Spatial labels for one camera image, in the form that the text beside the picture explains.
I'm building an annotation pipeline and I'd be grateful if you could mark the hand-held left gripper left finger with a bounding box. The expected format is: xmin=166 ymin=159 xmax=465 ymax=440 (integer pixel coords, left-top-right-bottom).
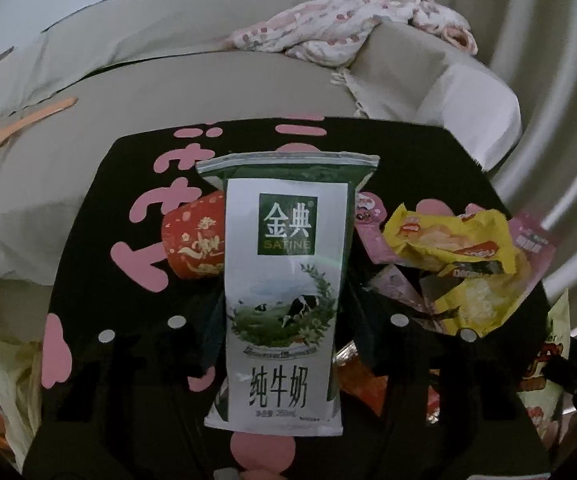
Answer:
xmin=23 ymin=280 xmax=228 ymax=480

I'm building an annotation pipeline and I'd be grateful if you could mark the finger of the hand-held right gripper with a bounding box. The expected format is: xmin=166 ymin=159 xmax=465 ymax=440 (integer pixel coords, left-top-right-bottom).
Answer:
xmin=543 ymin=335 xmax=577 ymax=413

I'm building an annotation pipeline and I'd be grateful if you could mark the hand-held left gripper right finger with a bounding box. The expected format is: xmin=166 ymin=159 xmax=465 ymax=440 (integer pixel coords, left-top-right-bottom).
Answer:
xmin=341 ymin=277 xmax=554 ymax=480

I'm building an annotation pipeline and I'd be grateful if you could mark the white green milk carton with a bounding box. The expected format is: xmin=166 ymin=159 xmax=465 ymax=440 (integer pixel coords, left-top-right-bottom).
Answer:
xmin=195 ymin=150 xmax=380 ymax=437

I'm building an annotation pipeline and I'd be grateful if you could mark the green white snack bag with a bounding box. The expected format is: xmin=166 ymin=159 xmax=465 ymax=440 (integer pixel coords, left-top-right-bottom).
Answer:
xmin=517 ymin=290 xmax=575 ymax=456

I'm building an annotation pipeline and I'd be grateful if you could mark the pink wrapper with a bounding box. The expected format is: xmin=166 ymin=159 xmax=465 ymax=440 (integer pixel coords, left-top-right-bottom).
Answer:
xmin=371 ymin=264 xmax=441 ymax=322

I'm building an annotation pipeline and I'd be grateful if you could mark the orange wrapper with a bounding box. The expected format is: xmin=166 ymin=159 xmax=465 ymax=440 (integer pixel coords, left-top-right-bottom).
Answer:
xmin=335 ymin=340 xmax=441 ymax=426

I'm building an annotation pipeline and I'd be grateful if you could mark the red paper cup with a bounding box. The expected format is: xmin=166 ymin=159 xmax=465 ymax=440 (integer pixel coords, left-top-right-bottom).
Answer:
xmin=161 ymin=191 xmax=229 ymax=281

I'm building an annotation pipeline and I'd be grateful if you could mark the pink cartoon packet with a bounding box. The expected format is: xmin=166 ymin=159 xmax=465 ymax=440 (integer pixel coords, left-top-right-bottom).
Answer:
xmin=354 ymin=192 xmax=399 ymax=265

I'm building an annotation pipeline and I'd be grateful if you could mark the yellow snack wrapper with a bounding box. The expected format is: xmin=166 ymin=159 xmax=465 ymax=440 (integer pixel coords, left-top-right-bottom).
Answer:
xmin=383 ymin=203 xmax=536 ymax=337

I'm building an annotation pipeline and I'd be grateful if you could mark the beige fringed throw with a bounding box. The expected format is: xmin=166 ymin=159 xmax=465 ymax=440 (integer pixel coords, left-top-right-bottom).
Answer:
xmin=331 ymin=22 xmax=471 ymax=122

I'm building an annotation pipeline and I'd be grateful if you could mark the beige sofa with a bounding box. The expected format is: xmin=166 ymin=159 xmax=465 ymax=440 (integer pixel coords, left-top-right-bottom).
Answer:
xmin=0 ymin=0 xmax=524 ymax=286

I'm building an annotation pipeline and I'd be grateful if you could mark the orange strip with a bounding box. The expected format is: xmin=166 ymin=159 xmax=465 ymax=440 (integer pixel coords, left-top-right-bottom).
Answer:
xmin=0 ymin=96 xmax=79 ymax=155

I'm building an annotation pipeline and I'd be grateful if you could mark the pink floral cloth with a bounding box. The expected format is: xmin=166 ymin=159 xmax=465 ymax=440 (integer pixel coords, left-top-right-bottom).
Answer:
xmin=226 ymin=0 xmax=479 ymax=68

